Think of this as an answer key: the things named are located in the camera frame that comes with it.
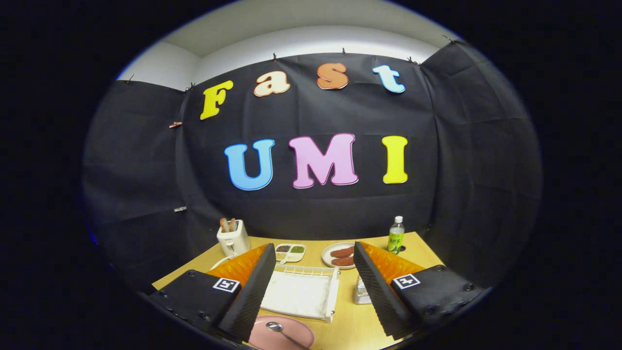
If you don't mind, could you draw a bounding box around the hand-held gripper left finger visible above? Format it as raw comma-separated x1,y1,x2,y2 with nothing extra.
148,243,276,343

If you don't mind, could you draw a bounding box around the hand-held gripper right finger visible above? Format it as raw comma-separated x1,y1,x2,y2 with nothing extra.
353,241,486,341

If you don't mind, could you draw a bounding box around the metal wire basket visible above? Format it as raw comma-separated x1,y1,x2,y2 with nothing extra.
354,275,374,305

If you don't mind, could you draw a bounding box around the metal spoon with brown handle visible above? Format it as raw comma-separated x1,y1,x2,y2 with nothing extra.
265,321,311,350

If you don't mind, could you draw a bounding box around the white wire dish rack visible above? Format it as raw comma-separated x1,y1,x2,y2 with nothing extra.
210,253,341,324

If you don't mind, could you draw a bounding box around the pink plate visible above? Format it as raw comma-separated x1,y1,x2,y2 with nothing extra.
248,315,315,350

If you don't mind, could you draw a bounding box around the white round sausage plate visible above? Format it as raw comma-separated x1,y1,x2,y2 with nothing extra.
322,242,358,270

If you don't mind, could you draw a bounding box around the green label drink bottle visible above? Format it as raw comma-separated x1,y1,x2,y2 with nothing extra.
387,216,405,255

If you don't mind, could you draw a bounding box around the white toaster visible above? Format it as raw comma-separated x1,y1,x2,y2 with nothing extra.
217,220,251,257

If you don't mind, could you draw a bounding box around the white compartment seasoning tray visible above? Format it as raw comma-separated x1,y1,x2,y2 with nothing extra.
275,243,307,264

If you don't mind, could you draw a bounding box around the black backdrop cloth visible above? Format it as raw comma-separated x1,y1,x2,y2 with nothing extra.
83,40,542,292

